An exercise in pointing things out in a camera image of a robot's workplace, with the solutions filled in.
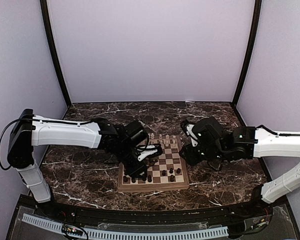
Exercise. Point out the white slotted cable duct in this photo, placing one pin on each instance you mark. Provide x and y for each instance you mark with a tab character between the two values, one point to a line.
124	232

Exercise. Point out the right black corner post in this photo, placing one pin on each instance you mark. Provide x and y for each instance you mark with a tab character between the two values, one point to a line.
248	53

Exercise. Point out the pile of dark chess pieces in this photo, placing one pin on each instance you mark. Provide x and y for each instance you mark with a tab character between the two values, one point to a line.
152	163

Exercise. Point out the left black corner post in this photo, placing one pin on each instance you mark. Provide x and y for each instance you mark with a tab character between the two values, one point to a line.
53	51

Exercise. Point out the wooden chess board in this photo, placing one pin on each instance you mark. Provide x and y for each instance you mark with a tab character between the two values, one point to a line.
166	172

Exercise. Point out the dark piece back corner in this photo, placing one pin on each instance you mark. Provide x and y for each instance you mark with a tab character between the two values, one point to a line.
125	179

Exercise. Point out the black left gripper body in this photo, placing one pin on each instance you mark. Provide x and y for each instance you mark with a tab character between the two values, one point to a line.
131	169

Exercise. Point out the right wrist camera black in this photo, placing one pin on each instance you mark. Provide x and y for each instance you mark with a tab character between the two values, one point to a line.
207	130

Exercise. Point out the white bishop right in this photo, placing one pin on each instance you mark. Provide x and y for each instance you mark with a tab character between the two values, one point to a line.
160	139

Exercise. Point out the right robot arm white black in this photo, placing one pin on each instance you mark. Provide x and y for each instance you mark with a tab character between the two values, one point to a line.
245	142

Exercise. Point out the black front rail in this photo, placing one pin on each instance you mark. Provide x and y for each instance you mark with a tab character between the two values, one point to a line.
93	216

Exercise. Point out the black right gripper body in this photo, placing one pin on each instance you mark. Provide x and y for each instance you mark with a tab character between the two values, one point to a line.
194	158

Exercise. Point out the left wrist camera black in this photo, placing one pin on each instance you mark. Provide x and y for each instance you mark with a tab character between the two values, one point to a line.
136	133

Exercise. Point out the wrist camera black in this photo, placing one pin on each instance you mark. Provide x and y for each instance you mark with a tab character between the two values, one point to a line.
207	130
136	133

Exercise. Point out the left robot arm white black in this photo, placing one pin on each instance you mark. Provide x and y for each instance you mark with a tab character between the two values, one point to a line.
122	141

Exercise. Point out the black corner post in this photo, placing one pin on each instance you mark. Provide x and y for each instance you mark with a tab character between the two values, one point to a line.
248	53
53	51

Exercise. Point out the white knight right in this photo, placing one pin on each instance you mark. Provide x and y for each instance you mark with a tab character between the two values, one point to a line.
167	140

